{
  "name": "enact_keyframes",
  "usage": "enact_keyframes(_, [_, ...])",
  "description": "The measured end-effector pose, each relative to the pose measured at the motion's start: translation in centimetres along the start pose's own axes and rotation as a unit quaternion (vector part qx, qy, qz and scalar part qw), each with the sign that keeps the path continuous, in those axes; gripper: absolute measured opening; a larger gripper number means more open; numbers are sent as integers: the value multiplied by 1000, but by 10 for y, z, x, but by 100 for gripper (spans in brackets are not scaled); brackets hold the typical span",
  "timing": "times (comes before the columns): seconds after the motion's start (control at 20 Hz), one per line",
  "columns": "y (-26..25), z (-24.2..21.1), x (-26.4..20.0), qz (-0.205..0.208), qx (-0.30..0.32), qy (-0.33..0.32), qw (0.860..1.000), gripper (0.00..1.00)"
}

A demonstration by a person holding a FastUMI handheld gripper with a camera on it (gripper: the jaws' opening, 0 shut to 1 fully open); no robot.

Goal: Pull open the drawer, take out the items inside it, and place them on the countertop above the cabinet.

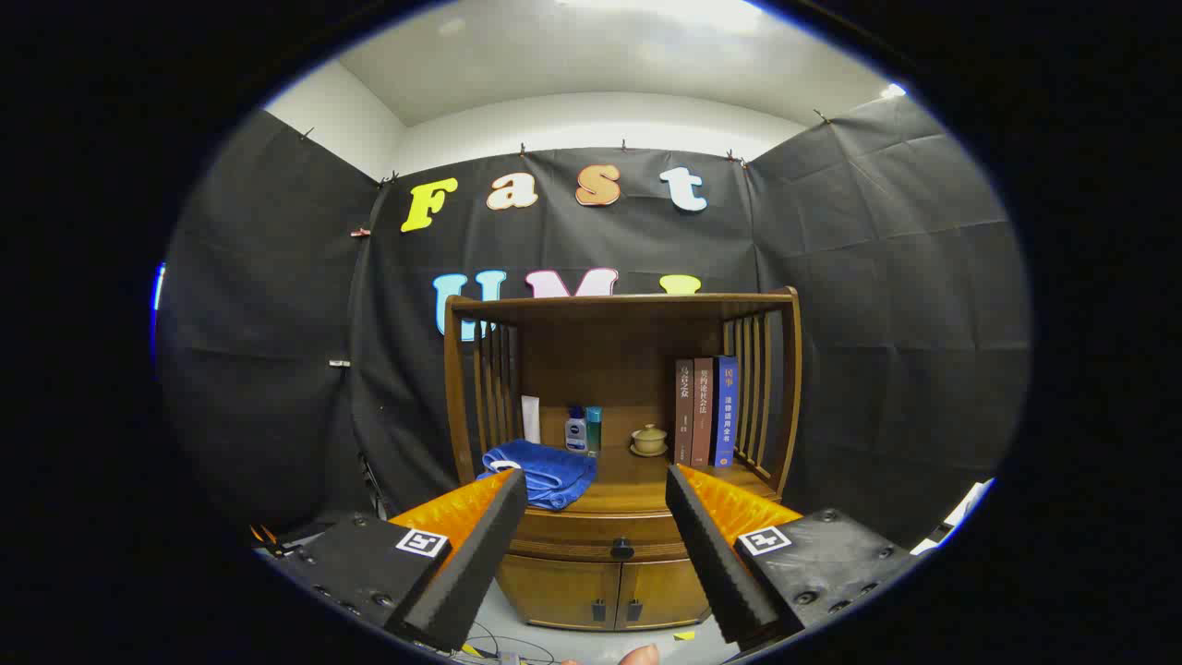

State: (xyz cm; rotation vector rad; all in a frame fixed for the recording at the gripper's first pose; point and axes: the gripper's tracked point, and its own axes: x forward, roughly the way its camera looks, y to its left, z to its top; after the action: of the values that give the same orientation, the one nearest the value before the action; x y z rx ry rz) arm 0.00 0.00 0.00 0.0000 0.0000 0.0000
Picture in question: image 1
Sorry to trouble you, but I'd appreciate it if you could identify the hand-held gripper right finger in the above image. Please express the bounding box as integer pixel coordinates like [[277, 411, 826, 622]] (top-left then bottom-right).
[[665, 464, 924, 652]]

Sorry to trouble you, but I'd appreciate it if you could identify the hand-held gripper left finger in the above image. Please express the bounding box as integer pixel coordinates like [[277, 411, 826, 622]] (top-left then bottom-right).
[[254, 467, 529, 653]]

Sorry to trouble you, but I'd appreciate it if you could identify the wooden drawer with black knob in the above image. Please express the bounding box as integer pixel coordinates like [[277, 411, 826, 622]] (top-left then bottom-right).
[[506, 510, 689, 562]]

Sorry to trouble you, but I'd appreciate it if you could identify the wooden cabinet door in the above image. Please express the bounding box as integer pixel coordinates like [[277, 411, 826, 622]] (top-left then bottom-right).
[[617, 559, 712, 631], [494, 554, 621, 631]]

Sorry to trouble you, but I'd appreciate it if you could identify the wooden countertop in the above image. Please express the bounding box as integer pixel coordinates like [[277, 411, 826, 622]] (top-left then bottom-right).
[[480, 448, 781, 516]]

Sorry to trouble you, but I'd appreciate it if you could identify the wooden cabinet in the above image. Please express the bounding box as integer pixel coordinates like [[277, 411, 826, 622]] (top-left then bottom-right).
[[443, 286, 802, 633]]

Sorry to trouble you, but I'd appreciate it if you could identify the blue folded towel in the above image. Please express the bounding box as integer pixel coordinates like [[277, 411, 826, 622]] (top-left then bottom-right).
[[476, 439, 599, 512]]

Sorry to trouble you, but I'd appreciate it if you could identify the reddish brown book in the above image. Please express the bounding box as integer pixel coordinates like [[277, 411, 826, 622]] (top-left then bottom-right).
[[692, 357, 716, 469]]

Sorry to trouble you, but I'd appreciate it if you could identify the blue book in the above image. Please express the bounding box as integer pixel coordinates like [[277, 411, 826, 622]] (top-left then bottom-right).
[[712, 356, 740, 469]]

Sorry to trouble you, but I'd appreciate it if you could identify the dark brown book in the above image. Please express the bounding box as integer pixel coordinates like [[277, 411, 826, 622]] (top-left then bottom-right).
[[674, 358, 695, 466]]

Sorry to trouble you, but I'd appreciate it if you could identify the black backdrop cloth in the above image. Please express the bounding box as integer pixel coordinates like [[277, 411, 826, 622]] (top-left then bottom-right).
[[155, 92, 1032, 555]]

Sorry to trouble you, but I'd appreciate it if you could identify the thin floor cable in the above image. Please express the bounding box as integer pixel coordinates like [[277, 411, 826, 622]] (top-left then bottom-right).
[[466, 623, 555, 664]]

